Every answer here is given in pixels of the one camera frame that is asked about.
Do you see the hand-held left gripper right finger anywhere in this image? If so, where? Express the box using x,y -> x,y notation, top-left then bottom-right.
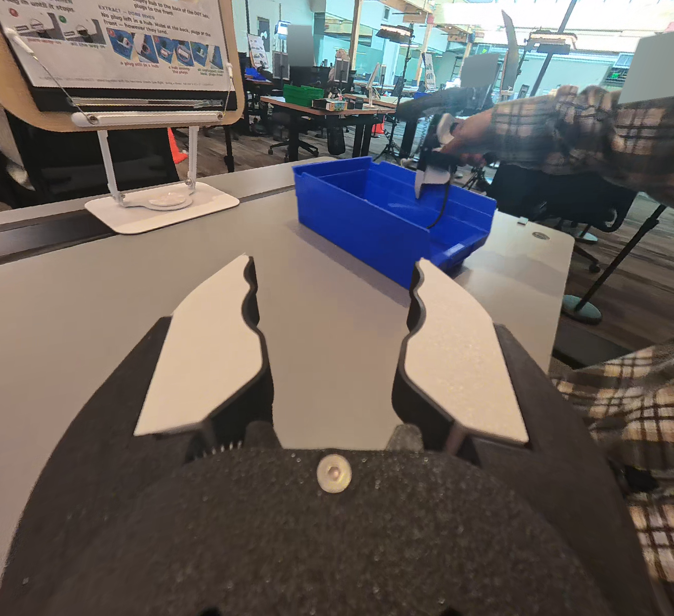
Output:
392,259 -> 530,455

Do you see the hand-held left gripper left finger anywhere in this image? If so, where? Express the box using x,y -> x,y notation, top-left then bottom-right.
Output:
133,254 -> 275,452

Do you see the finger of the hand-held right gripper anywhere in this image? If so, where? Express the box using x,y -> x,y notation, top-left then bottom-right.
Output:
413,163 -> 455,201

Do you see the thin black USB cable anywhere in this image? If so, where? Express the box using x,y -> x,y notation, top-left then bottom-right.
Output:
424,182 -> 452,231

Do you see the blue plastic bin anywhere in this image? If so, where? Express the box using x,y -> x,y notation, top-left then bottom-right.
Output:
292,155 -> 497,290

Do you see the person's right hand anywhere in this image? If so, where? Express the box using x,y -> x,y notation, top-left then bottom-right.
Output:
448,110 -> 499,157

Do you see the black tripod light stand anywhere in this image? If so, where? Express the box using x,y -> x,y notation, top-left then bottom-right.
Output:
375,24 -> 422,164

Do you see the wooden top office desk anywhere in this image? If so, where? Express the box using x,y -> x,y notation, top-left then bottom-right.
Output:
259,94 -> 398,164

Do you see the black office chair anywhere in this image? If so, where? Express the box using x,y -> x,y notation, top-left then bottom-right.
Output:
269,111 -> 321,158
487,163 -> 640,274

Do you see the pole stand with teal base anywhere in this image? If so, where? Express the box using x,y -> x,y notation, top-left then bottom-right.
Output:
561,205 -> 668,326

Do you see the green crate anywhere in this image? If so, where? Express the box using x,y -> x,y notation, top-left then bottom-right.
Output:
283,83 -> 325,107

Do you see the person's plaid shirt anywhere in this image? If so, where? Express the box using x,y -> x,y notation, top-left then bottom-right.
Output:
550,342 -> 674,588

